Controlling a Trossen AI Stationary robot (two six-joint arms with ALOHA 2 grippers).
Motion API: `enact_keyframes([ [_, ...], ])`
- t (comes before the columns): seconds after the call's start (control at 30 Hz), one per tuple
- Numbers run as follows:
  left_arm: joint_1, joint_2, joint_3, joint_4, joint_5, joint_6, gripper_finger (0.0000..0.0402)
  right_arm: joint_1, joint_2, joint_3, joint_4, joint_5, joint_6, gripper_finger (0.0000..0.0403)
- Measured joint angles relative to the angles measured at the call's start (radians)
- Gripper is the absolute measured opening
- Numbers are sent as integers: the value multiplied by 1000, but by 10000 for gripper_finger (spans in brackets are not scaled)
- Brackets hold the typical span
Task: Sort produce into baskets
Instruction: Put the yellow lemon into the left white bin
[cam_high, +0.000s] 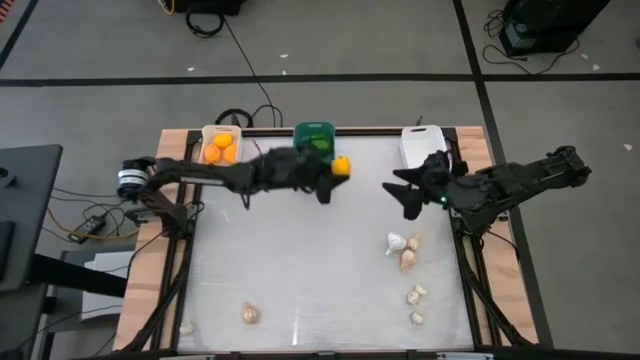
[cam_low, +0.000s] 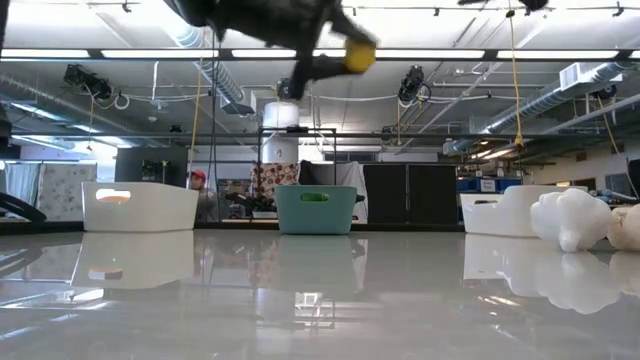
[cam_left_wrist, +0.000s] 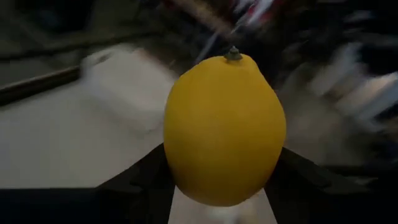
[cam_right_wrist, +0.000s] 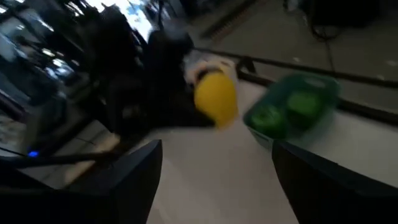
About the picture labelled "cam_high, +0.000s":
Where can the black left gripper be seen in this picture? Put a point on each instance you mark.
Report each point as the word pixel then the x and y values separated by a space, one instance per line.
pixel 290 170

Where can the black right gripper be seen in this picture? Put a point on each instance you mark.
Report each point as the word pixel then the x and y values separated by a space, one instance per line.
pixel 445 185

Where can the green bell pepper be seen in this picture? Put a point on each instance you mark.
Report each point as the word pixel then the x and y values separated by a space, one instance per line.
pixel 320 142

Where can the teal plastic basket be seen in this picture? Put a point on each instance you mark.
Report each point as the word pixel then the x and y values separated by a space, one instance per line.
pixel 305 127

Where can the small brown onion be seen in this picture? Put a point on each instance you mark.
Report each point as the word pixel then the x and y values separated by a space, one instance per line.
pixel 413 243

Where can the long-stemmed white garlic bulb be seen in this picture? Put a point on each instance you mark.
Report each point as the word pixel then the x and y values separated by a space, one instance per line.
pixel 395 243

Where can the peach shallot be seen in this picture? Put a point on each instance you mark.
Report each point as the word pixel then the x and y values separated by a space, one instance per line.
pixel 407 259

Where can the orange fruit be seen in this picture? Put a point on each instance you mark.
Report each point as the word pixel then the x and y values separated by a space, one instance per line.
pixel 212 153
pixel 230 153

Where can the small garlic clove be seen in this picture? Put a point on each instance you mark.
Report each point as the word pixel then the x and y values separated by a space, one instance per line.
pixel 412 297
pixel 416 318
pixel 421 289

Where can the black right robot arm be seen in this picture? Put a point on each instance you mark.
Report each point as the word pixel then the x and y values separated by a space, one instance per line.
pixel 525 180

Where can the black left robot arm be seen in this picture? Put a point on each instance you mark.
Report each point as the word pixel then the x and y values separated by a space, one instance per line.
pixel 200 176

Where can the white plastic basket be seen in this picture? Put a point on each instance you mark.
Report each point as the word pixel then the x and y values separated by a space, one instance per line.
pixel 420 150

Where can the cream plastic basket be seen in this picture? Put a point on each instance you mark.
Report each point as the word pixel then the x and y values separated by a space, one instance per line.
pixel 235 129

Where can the wooden table side board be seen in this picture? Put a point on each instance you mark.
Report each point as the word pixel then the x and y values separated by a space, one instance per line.
pixel 510 270
pixel 142 280

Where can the black floor equipment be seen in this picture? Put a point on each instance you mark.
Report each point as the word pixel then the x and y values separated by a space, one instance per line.
pixel 210 5

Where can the black equipment case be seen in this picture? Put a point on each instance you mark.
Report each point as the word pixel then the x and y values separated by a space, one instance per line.
pixel 550 20

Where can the white paper stack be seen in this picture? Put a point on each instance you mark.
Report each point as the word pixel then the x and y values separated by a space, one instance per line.
pixel 115 260

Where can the black power adapter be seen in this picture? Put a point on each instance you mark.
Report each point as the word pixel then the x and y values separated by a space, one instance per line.
pixel 87 229

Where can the black desk beam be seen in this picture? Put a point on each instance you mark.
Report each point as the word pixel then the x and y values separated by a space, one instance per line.
pixel 80 275

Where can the grey desk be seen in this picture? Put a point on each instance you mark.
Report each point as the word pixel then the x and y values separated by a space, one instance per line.
pixel 30 200

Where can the black aluminium table frame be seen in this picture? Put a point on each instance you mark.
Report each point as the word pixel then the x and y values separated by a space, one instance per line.
pixel 360 132

